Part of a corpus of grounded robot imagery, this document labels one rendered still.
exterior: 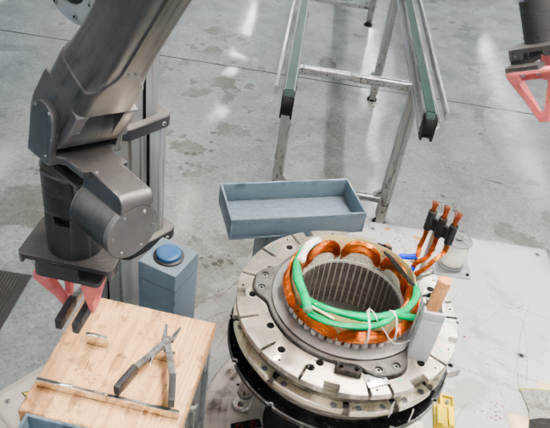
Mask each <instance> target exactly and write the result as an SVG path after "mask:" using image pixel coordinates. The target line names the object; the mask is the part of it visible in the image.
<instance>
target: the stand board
mask: <svg viewBox="0 0 550 428"><path fill-rule="evenodd" d="M84 301H85V299H84V300H83V302H82V304H81V305H80V307H79V308H78V310H77V312H76V314H75V316H74V317H73V319H72V320H71V321H70V324H69V325H68V327H67V329H66V330H65V332H64V333H63V335H62V337H61V339H60V340H59V343H58V344H57V346H56V347H55V348H54V350H53V352H52V354H51V356H50V357H49V359H48V361H47V362H46V364H45V365H44V367H43V369H42V371H41V373H40V374H39V375H38V377H41V378H45V379H49V380H55V381H59V382H63V383H66V384H70V385H73V386H80V387H84V388H87V389H92V390H95V391H101V392H106V393H107V395H108V393H109V394H113V395H115V394H114V384H115V383H116V382H117V381H118V379H120V377H121V376H122V375H123V374H124V373H125V372H126V371H127V370H128V368H129V367H130V366H131V365H132V364H133V363H136V362H137V361H138V360H139V359H140V358H142V357H143V356H144V355H145V354H147V353H148V352H149V351H150V350H152V349H153V347H155V346H157V345H158V344H159V343H160V342H161V341H162V340H161V338H162V335H163V331H164V328H165V324H168V330H167V336H168V335H169V336H172V335H173V334H174V333H175V332H176V331H177V329H178V328H179V327H182V329H181V331H180V332H179V334H178V336H177V338H176V339H175V341H174V342H173V343H171V349H172V351H173V352H176V357H175V363H174V365H175V370H176V374H177V376H176V394H175V407H174V409H177V410H179V418H178V420H174V419H171V418H167V417H163V416H159V415H156V414H150V413H145V412H142V411H138V410H135V409H130V408H124V407H121V406H117V405H113V404H109V403H107V402H106V403H103V402H99V401H95V400H92V399H88V398H85V397H78V396H74V395H70V394H66V393H63V392H59V391H53V390H49V389H45V388H41V387H38V386H36V382H34V384H33V386H32V387H31V389H30V390H29V392H28V394H27V395H26V397H25V399H24V401H23V403H22V404H21V405H20V408H19V409H18V413H19V417H20V422H21V420H22V419H23V418H24V416H25V414H26V413H28V414H34V415H38V416H42V417H45V418H49V419H52V420H59V421H63V422H66V423H70V424H73V425H80V426H84V427H87V428H183V426H184V424H185V421H186V418H187V416H188V411H189V409H190V406H191V403H192V401H193V398H194V394H195V392H196V389H197V386H198V384H199V379H200V376H201V374H202V371H203V369H204V366H205V362H206V359H207V357H208V354H209V351H210V347H211V344H212V342H213V340H214V337H215V333H216V324H214V323H210V322H206V321H202V320H198V319H195V318H188V317H183V316H180V315H176V314H172V313H165V312H162V311H157V310H154V309H149V308H146V307H139V306H135V305H131V304H127V303H123V302H119V301H112V300H109V299H104V298H101V297H100V301H99V304H98V307H97V309H96V310H95V312H94V313H91V314H90V316H89V318H88V319H87V321H86V323H85V324H84V326H83V327H82V329H81V331H80V333H79V334H76V333H73V332H72V326H71V323H72V322H73V320H74V318H75V317H76V315H77V314H78V312H79V310H80V309H81V306H82V305H83V303H84ZM87 332H91V333H95V334H99V335H106V336H108V337H109V347H108V348H104V347H101V346H94V345H90V344H87V343H86V333H87ZM168 392H169V372H168V367H167V362H164V361H160V360H156V359H153V362H152V364H151V365H149V363H147V364H146V365H144V366H143V367H142V368H141V369H140V370H139V371H138V372H137V375H136V376H135V377H134V379H133V380H132V381H131V382H130V384H129V385H128V386H127V387H126V389H125V390H124V391H123V392H122V393H121V394H120V396H121V397H127V398H131V399H135V400H138V401H142V402H146V403H152V404H156V405H160V406H164V407H168Z"/></svg>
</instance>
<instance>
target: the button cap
mask: <svg viewBox="0 0 550 428"><path fill-rule="evenodd" d="M181 256H182V251H181V249H180V248H179V247H178V246H176V245H172V244H166V245H162V246H160V247H159V248H158V249H157V251H156V257H157V259H158V260H159V261H161V262H165V263H173V262H177V261H179V260H180V259H181Z"/></svg>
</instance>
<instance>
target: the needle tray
mask: <svg viewBox="0 0 550 428"><path fill-rule="evenodd" d="M218 202H219V206H220V209H221V212H222V217H223V221H224V223H225V227H226V230H227V236H228V238H229V240H231V239H254V246H253V252H252V256H253V255H254V254H256V253H257V252H258V251H259V250H261V249H262V248H263V247H265V246H266V245H269V244H271V243H272V242H273V241H275V240H278V239H281V238H283V237H286V236H289V235H291V236H293V234H298V233H304V234H305V236H306V237H311V236H310V234H311V231H340V232H347V233H354V232H362V230H363V227H364V223H365V220H366V216H367V212H366V210H365V208H364V206H363V204H362V202H361V201H360V199H359V197H358V196H357V194H356V191H355V190H354V189H353V187H352V185H351V182H350V181H349V179H348V178H333V179H312V180H289V181H267V182H245V183H220V192H219V201H218Z"/></svg>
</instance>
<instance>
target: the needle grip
mask: <svg viewBox="0 0 550 428"><path fill-rule="evenodd" d="M451 285H452V280H451V279H449V278H448V277H447V276H440V277H439V278H438V280H437V282H436V284H435V288H434V289H433V291H432V293H431V295H430V298H429V300H428V302H427V304H426V307H427V311H430V312H435V313H437V312H439V310H440V308H441V304H442V302H443V301H444V299H445V297H446V294H447V292H448V291H449V289H450V287H451Z"/></svg>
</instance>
